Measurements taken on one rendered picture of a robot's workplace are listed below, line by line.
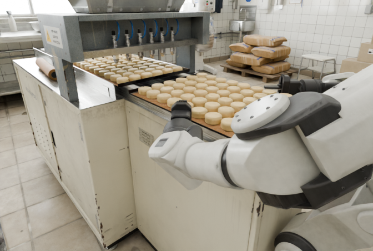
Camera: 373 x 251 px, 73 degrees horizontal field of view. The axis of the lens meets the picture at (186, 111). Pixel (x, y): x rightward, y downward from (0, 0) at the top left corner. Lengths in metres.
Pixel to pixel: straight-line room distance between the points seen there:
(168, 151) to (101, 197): 0.87
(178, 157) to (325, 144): 0.25
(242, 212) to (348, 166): 0.52
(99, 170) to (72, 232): 0.62
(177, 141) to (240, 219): 0.42
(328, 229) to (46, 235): 1.46
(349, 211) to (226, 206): 0.32
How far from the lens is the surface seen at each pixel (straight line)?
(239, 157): 0.32
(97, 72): 1.31
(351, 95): 0.31
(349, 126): 0.29
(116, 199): 1.35
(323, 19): 5.05
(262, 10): 5.67
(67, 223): 1.81
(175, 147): 0.45
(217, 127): 0.70
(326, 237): 0.85
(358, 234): 0.76
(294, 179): 0.33
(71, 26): 1.00
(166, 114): 0.90
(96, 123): 1.11
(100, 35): 1.13
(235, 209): 0.81
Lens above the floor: 1.21
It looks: 23 degrees down
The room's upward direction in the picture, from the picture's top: straight up
